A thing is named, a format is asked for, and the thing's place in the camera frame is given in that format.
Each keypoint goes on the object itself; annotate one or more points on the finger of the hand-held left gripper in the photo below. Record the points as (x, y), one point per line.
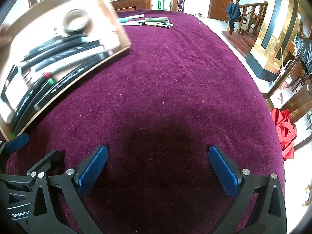
(46, 160)
(18, 141)

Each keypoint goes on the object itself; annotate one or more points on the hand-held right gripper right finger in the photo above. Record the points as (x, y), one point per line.
(223, 170)

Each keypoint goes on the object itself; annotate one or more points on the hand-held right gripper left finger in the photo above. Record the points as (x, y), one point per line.
(93, 170)

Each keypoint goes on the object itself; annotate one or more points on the black marker red caps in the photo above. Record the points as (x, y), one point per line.
(31, 95)

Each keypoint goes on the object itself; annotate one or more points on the black marker green caps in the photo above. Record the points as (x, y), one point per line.
(42, 95)

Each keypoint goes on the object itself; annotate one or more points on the shallow cardboard box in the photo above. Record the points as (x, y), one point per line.
(36, 29)

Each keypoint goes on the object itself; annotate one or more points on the red cloth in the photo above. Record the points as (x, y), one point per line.
(285, 131)

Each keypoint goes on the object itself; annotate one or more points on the brown wooden chair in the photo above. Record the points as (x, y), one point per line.
(299, 97)

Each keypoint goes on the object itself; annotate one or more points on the wooden stairs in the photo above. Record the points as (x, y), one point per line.
(237, 42)

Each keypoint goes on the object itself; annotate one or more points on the black plastic bag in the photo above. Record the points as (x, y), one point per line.
(307, 58)

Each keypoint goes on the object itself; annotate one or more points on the yellow pen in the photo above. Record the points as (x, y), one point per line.
(156, 24)

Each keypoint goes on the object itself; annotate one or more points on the dark jacket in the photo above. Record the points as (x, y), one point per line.
(232, 11)

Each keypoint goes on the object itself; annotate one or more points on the green pen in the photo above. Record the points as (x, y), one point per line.
(156, 19)

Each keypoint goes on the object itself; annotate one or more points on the brown wooden door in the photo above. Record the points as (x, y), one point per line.
(220, 2)

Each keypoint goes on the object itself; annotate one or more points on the wooden stair railing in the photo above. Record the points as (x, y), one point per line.
(253, 4)

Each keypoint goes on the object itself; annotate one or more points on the wooden counter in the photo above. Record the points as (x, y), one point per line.
(129, 3)

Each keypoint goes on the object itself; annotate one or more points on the office chair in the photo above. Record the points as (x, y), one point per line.
(180, 1)

